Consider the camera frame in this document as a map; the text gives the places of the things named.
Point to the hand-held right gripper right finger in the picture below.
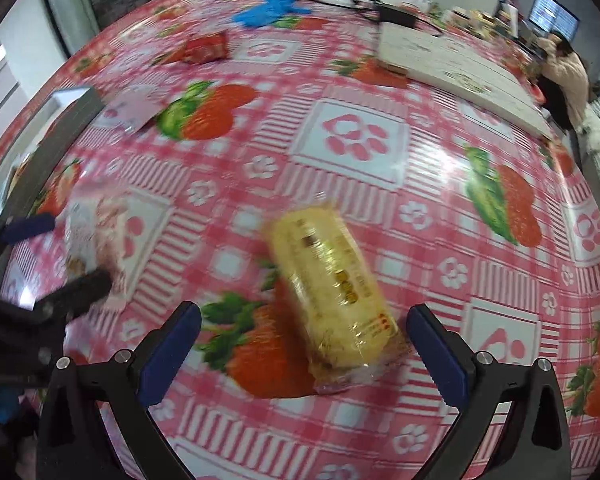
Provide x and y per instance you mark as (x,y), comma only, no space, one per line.
(437,355)

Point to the yellow egg roll packet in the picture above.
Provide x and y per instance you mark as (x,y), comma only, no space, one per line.
(325,280)

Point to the blue rubber glove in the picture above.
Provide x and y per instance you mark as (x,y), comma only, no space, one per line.
(265,10)

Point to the white storage box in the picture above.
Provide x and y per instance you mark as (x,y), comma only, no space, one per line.
(62,125)

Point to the pink white cookie print packet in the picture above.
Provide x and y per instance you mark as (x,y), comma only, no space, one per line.
(95,235)

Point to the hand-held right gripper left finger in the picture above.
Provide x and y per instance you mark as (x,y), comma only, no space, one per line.
(172,350)

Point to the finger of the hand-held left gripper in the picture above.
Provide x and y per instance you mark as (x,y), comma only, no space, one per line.
(30,226)
(82,287)

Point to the red white snack packet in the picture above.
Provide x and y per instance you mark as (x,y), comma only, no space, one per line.
(205,47)

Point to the black power adapter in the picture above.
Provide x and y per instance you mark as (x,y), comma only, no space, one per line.
(397,15)

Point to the pile of food containers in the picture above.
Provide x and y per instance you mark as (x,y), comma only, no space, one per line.
(480,20)

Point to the person's left hand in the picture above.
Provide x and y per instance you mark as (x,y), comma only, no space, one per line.
(4,407)

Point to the pale lavender snack packet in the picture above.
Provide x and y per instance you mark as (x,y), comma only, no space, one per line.
(135,107)

